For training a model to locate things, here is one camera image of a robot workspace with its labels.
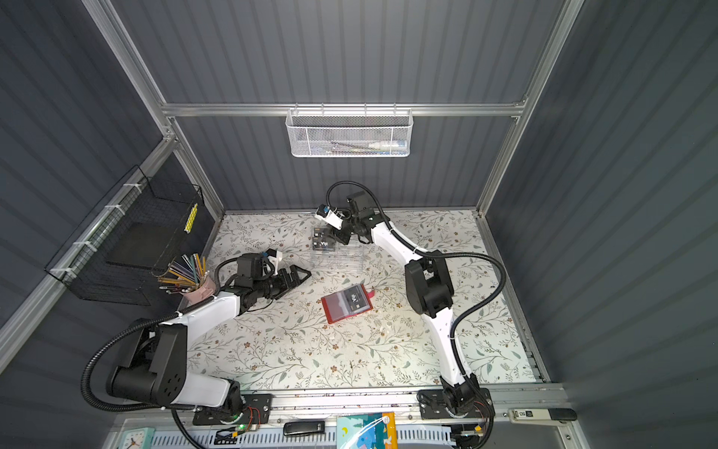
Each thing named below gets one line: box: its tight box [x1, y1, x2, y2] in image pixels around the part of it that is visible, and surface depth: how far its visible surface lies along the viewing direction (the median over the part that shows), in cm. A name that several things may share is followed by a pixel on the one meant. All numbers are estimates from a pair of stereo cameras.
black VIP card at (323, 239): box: [312, 227, 335, 251], surface depth 104 cm
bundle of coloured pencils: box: [157, 252, 210, 295], surface depth 90 cm
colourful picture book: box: [336, 411, 398, 449], surface depth 71 cm
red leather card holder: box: [320, 283, 375, 325], surface depth 95 cm
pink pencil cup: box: [182, 275, 216, 306], surface depth 88 cm
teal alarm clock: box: [118, 427, 156, 449], surface depth 69 cm
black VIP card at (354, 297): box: [343, 285, 367, 312], surface depth 95 cm
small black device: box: [283, 420, 326, 436], surface depth 69 cm
